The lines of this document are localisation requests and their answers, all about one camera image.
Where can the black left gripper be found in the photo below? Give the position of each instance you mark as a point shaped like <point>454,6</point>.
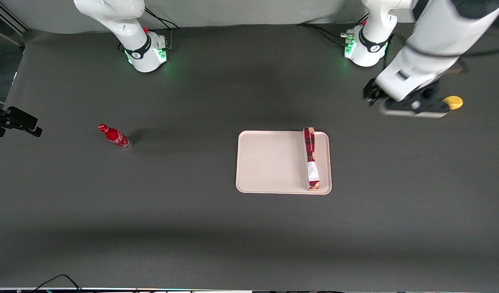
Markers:
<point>370,92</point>

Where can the red cookie box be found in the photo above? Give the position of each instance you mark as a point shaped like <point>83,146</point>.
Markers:
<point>312,158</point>

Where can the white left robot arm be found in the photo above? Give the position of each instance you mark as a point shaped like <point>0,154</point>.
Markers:
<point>432,49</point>

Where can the pale pink plastic tray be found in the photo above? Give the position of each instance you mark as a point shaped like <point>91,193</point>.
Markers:
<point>269,162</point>

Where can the yellow lemon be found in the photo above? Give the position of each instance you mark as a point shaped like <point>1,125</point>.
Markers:
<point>456,101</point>

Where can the red cola bottle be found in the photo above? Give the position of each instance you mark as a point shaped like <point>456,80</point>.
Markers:
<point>114,136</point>

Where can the dark grey table mat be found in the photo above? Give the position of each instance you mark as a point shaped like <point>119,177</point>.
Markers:
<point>192,228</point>

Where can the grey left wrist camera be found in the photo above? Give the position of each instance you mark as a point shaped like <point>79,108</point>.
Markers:
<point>416,109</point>

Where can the aluminium frame profile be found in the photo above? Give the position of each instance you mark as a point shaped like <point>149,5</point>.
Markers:
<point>9,16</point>

